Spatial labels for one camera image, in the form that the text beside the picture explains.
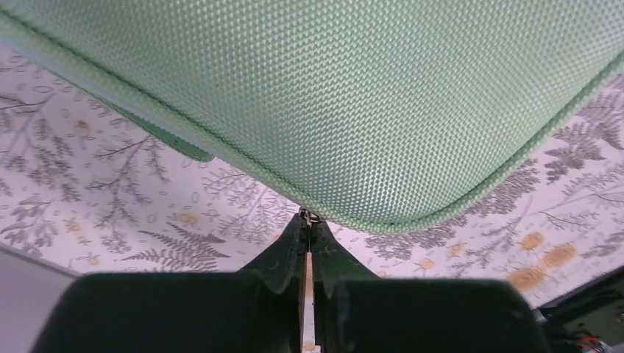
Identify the mint green medicine kit case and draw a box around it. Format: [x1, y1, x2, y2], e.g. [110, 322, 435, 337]
[1, 1, 623, 234]

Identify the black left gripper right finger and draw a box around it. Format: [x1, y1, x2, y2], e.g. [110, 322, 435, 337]
[310, 222, 549, 352]

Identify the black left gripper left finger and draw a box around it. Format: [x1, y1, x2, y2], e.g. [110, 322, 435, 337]
[32, 214, 307, 352]

